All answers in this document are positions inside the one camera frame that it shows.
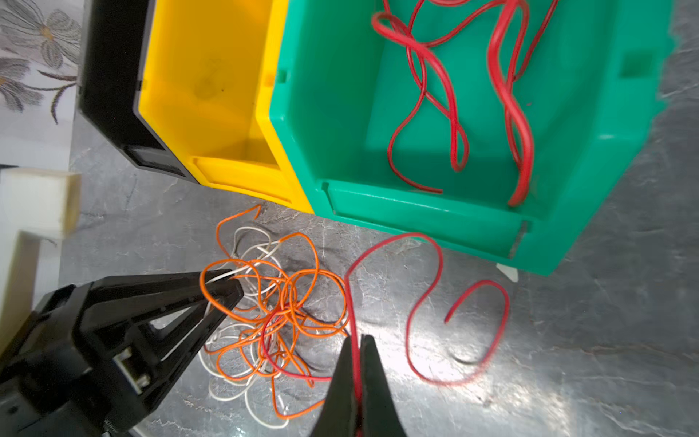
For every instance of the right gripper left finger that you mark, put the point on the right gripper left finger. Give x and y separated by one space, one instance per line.
340 414

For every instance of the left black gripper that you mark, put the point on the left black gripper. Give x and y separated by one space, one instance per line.
105 367

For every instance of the green plastic bin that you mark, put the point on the green plastic bin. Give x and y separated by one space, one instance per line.
368 152

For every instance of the small white scrap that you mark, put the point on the small white scrap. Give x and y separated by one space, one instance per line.
510 273

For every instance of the black plastic bin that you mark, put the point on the black plastic bin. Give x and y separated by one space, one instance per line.
110 81

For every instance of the yellow plastic bin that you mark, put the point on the yellow plastic bin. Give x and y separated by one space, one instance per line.
206 86

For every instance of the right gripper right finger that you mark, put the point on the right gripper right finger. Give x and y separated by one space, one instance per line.
378 415

